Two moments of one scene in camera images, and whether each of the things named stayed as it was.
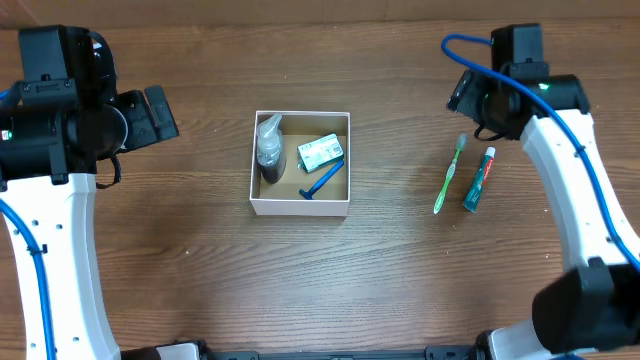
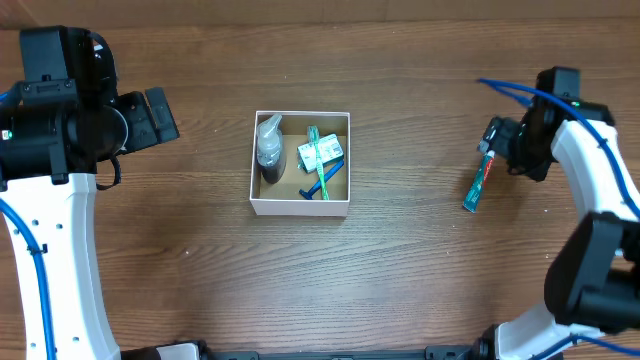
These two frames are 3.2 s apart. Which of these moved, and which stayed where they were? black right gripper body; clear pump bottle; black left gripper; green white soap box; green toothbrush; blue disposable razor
Moved: black right gripper body; green toothbrush
Stayed: green white soap box; blue disposable razor; black left gripper; clear pump bottle
